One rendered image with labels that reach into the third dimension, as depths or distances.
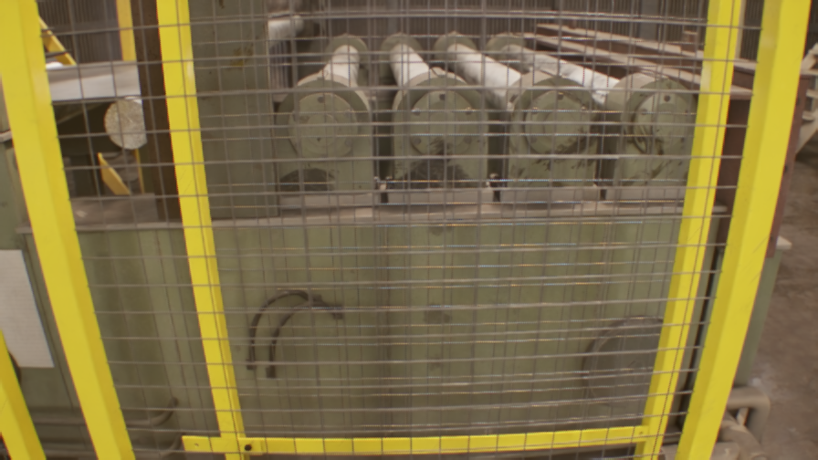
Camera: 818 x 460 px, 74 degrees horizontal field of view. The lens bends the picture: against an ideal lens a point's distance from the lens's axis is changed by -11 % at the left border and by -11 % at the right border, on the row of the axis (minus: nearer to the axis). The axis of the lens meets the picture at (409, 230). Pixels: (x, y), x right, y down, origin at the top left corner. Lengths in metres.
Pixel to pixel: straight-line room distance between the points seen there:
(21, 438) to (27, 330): 0.80
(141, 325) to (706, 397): 1.59
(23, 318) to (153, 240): 0.57
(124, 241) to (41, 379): 0.65
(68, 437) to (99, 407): 1.26
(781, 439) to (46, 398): 2.68
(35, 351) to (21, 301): 0.19
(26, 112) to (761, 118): 1.10
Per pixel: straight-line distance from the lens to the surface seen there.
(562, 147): 1.78
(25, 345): 2.24
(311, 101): 1.68
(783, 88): 1.01
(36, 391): 2.34
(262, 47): 1.63
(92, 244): 1.94
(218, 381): 1.54
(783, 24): 1.00
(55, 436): 2.44
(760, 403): 2.38
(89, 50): 11.81
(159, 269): 1.89
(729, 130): 2.01
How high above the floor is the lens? 1.49
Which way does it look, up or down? 22 degrees down
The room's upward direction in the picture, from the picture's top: straight up
